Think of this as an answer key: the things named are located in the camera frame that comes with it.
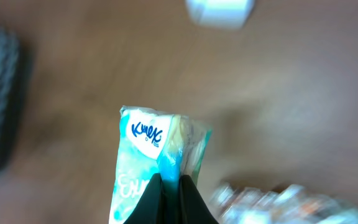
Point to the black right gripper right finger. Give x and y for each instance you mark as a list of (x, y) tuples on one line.
[(193, 209)]

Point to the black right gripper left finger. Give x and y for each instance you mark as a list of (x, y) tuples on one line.
[(150, 208)]

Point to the brown beige snack pouch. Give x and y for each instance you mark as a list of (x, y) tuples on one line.
[(293, 205)]

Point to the small teal tissue pack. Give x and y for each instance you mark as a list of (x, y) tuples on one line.
[(155, 143)]

